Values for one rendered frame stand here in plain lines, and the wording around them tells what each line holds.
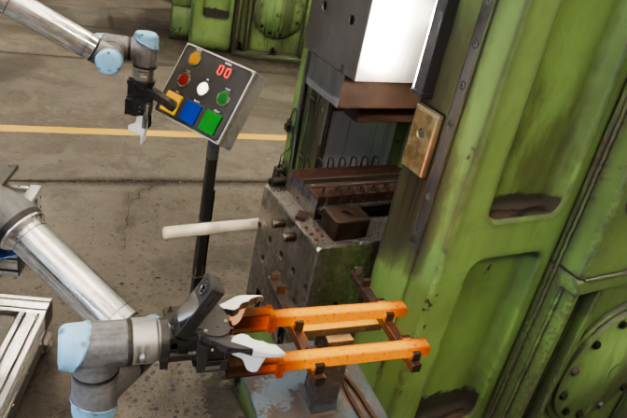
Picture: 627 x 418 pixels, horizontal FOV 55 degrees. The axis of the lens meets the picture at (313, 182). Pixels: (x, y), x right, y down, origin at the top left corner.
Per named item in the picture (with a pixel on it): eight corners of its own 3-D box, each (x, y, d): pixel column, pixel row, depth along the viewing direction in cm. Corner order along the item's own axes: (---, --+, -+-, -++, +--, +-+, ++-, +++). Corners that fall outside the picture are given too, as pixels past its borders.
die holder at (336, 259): (290, 369, 186) (317, 248, 166) (244, 294, 214) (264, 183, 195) (431, 336, 213) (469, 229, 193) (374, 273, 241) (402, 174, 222)
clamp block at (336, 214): (332, 242, 171) (337, 222, 168) (318, 226, 177) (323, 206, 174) (368, 237, 177) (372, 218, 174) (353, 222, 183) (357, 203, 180)
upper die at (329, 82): (337, 108, 164) (344, 75, 160) (305, 83, 179) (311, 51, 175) (454, 108, 185) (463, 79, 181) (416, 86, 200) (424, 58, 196)
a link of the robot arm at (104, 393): (139, 396, 108) (144, 349, 104) (96, 439, 99) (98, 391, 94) (104, 377, 111) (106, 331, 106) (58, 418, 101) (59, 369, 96)
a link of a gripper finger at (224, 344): (258, 345, 102) (212, 327, 104) (260, 337, 101) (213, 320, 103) (248, 363, 98) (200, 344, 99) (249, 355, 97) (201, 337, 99)
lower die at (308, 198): (313, 219, 180) (318, 194, 176) (285, 188, 195) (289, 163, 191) (424, 208, 200) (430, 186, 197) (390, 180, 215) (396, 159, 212)
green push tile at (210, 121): (211, 135, 205) (222, 116, 205) (196, 127, 208) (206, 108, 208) (214, 137, 206) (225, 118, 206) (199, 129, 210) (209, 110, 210)
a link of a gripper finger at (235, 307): (247, 309, 116) (214, 331, 109) (251, 285, 114) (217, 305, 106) (259, 317, 115) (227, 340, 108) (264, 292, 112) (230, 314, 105)
